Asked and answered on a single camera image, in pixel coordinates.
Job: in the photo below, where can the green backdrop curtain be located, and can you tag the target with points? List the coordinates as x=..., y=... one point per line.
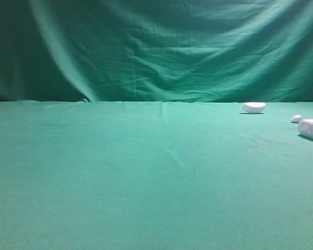
x=156, y=51

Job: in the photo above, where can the green tablecloth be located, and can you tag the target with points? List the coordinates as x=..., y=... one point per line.
x=153, y=175

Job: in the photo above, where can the white open case with earbuds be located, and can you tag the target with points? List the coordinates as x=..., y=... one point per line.
x=305, y=128

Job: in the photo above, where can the small white earbud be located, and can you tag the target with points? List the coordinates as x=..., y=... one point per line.
x=296, y=119

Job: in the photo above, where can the white earphone case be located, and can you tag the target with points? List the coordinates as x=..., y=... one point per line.
x=253, y=107

